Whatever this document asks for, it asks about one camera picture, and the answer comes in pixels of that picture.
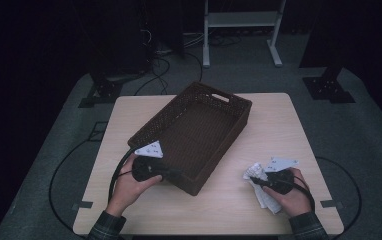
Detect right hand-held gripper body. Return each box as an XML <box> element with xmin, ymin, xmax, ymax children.
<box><xmin>263</xmin><ymin>157</ymin><xmax>301</xmax><ymax>197</ymax></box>

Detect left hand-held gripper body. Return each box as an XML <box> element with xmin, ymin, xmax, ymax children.
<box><xmin>131</xmin><ymin>140</ymin><xmax>168</xmax><ymax>183</ymax></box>

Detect white waffle cloth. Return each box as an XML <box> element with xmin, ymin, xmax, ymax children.
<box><xmin>243</xmin><ymin>162</ymin><xmax>284</xmax><ymax>215</ymax></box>

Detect brown woven basket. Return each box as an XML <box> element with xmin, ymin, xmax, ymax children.
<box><xmin>127</xmin><ymin>81</ymin><xmax>253</xmax><ymax>197</ymax></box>

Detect person's right hand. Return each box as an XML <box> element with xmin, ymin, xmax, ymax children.
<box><xmin>262</xmin><ymin>167</ymin><xmax>313</xmax><ymax>219</ymax></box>

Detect person's left hand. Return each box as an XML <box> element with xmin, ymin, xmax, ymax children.
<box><xmin>105</xmin><ymin>153</ymin><xmax>164</xmax><ymax>218</ymax></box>

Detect dark grey tape strip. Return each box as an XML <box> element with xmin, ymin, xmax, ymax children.
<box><xmin>71</xmin><ymin>200</ymin><xmax>94</xmax><ymax>210</ymax></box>
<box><xmin>320</xmin><ymin>199</ymin><xmax>341</xmax><ymax>208</ymax></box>

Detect black metal stand base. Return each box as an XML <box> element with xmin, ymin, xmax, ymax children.
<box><xmin>302</xmin><ymin>64</ymin><xmax>357</xmax><ymax>104</ymax></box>
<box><xmin>78</xmin><ymin>74</ymin><xmax>124</xmax><ymax>109</ymax></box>

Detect dark upright cabinet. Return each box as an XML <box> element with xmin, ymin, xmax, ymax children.
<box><xmin>88</xmin><ymin>0</ymin><xmax>153</xmax><ymax>78</ymax></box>

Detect right hand-held gripper black cable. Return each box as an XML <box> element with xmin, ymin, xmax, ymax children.
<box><xmin>288</xmin><ymin>179</ymin><xmax>316</xmax><ymax>213</ymax></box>

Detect hand-held gripper black cable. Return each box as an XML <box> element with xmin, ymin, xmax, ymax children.
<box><xmin>288</xmin><ymin>179</ymin><xmax>316</xmax><ymax>213</ymax></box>
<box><xmin>108</xmin><ymin>148</ymin><xmax>138</xmax><ymax>203</ymax></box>

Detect left hand-held gripper black cable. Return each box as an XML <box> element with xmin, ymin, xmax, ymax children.
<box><xmin>108</xmin><ymin>148</ymin><xmax>138</xmax><ymax>203</ymax></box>

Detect thin black floor cable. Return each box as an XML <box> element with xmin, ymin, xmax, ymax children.
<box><xmin>315</xmin><ymin>155</ymin><xmax>363</xmax><ymax>239</ymax></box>
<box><xmin>48</xmin><ymin>138</ymin><xmax>113</xmax><ymax>234</ymax></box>

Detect black floor cables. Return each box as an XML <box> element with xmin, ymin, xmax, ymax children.
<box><xmin>133</xmin><ymin>49</ymin><xmax>204</xmax><ymax>97</ymax></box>

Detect white floor cable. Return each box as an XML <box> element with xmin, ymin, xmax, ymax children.
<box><xmin>182</xmin><ymin>31</ymin><xmax>207</xmax><ymax>48</ymax></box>

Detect white metal frame stand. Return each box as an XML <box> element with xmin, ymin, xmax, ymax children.
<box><xmin>202</xmin><ymin>0</ymin><xmax>287</xmax><ymax>69</ymax></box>

